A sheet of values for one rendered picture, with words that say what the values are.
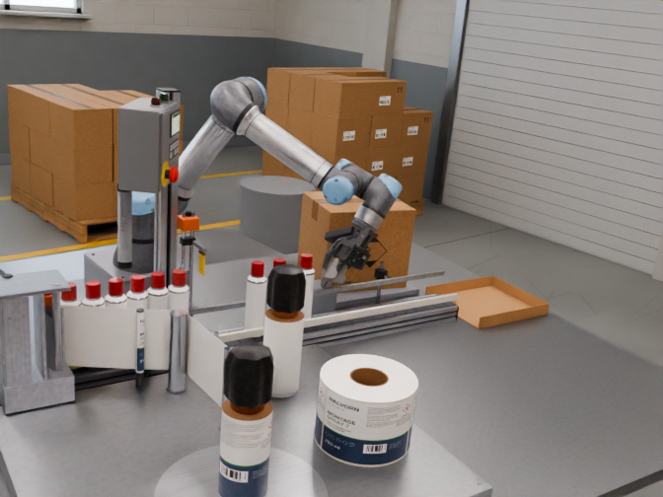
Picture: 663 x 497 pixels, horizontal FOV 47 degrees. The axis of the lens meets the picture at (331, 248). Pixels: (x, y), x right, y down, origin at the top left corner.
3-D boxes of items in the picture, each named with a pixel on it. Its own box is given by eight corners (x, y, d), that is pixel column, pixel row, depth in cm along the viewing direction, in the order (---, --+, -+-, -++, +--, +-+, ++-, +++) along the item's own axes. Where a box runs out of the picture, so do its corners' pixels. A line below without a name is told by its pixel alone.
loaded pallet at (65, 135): (185, 227, 564) (188, 106, 536) (80, 245, 509) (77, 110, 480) (108, 188, 645) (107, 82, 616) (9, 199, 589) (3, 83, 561)
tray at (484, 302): (478, 329, 230) (480, 317, 228) (424, 297, 250) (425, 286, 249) (547, 315, 245) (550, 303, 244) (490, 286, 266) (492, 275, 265)
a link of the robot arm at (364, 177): (334, 161, 208) (369, 181, 207) (345, 154, 219) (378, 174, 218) (322, 184, 211) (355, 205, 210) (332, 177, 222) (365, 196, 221)
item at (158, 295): (150, 357, 184) (151, 278, 178) (143, 347, 188) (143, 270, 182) (171, 353, 187) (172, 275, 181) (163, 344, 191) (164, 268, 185)
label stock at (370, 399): (414, 469, 150) (423, 405, 145) (314, 462, 149) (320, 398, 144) (405, 416, 169) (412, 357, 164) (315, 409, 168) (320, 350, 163)
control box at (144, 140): (117, 190, 173) (117, 106, 167) (138, 174, 190) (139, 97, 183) (161, 194, 173) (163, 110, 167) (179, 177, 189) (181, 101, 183)
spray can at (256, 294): (249, 340, 198) (253, 266, 191) (240, 332, 202) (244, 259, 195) (266, 337, 200) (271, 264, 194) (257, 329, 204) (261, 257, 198)
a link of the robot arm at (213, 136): (126, 207, 231) (228, 70, 209) (150, 196, 244) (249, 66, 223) (155, 234, 231) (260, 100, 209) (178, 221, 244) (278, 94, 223)
